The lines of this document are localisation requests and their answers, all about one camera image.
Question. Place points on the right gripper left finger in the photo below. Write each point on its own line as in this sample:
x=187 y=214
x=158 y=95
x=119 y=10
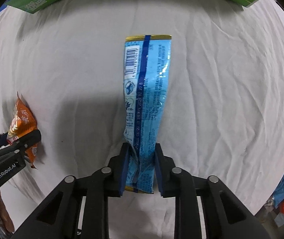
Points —
x=119 y=169

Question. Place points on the light blue snack packet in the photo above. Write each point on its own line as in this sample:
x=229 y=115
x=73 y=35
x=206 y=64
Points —
x=147 y=60

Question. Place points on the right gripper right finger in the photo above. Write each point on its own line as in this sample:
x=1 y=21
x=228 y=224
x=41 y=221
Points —
x=166 y=180

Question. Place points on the white tablecloth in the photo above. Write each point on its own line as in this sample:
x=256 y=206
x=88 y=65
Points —
x=224 y=110

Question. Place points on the orange snack packet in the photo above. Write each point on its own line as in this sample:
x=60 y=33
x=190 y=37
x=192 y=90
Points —
x=22 y=123

